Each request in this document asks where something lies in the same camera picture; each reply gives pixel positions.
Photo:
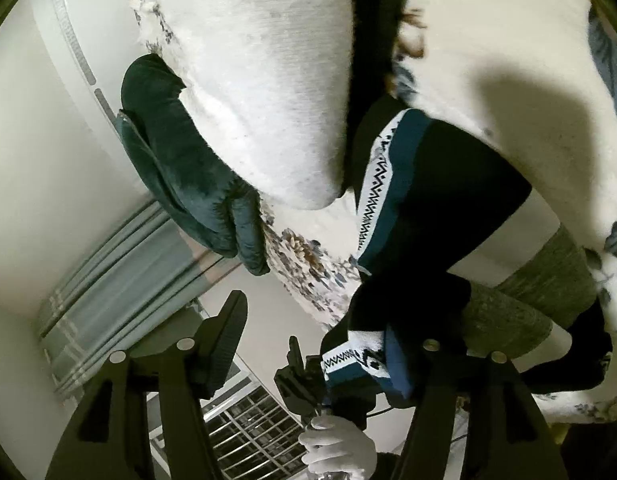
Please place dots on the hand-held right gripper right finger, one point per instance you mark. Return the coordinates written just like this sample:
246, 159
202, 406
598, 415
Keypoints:
401, 367

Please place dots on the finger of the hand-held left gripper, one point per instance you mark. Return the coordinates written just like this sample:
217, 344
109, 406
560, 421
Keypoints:
296, 357

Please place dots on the person's left hand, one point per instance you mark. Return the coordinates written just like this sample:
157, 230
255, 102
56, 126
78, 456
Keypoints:
338, 442

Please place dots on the white folded sweater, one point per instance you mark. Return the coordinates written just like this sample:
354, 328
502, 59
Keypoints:
263, 85

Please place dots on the white bed headboard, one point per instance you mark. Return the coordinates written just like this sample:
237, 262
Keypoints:
63, 110

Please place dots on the grey-green curtain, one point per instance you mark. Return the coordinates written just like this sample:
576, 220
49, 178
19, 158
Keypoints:
113, 270

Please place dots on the striped knit sweater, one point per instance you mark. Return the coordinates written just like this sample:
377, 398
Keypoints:
438, 185

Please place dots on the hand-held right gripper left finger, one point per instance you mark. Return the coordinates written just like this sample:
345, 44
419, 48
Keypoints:
227, 335

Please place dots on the dark green folded blanket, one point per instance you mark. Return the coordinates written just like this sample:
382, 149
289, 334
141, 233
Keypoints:
178, 160

